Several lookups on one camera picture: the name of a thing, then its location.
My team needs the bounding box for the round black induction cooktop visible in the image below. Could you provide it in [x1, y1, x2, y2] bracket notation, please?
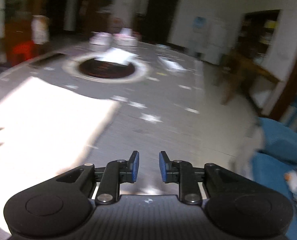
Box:
[62, 53, 152, 84]

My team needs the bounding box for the white refrigerator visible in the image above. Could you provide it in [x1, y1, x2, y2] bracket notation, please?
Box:
[203, 19, 227, 65]

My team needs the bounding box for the red plastic stool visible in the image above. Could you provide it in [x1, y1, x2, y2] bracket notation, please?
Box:
[10, 40, 36, 66]

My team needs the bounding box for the white patterned paper bag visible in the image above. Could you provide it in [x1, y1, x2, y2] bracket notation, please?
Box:
[31, 15, 49, 45]

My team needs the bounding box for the white tissue sheet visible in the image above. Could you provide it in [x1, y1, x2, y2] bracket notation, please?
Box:
[97, 48, 138, 66]

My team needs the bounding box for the pink tissue box rear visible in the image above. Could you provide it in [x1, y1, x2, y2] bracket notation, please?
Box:
[113, 28, 138, 47]

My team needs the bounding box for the cream sweater garment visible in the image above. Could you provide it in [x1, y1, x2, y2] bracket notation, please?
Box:
[0, 77, 120, 230]

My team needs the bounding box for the dark wooden display cabinet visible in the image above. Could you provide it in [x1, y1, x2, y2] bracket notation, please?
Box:
[235, 10, 280, 65]

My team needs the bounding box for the water dispenser with bottle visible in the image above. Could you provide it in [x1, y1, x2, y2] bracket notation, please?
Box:
[188, 16, 206, 56]

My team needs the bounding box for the black smartphone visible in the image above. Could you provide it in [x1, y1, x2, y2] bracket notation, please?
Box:
[29, 53, 66, 69]

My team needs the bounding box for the blue sofa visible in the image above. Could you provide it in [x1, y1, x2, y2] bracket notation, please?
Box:
[238, 115, 297, 240]

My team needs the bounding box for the dark entrance door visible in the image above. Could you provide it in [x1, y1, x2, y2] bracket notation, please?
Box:
[143, 0, 179, 44]

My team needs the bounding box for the dark wooden side table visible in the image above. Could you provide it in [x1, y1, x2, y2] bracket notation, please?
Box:
[213, 49, 280, 116]

